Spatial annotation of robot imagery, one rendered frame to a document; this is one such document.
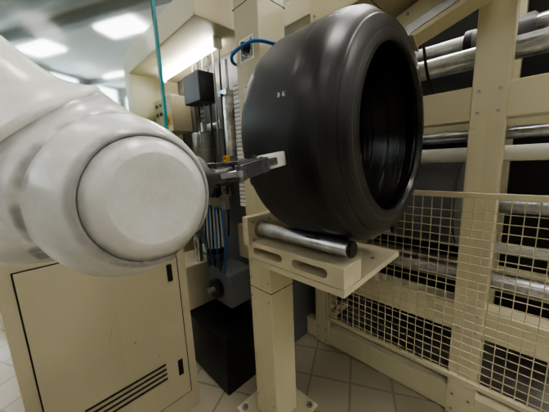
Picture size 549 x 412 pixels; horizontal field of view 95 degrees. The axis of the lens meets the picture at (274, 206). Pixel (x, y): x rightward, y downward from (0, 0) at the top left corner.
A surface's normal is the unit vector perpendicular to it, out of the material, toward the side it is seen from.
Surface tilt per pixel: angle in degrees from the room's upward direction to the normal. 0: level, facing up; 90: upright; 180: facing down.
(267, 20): 90
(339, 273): 90
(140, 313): 90
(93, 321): 90
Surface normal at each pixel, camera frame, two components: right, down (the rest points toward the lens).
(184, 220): 0.73, 0.04
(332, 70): -0.02, -0.10
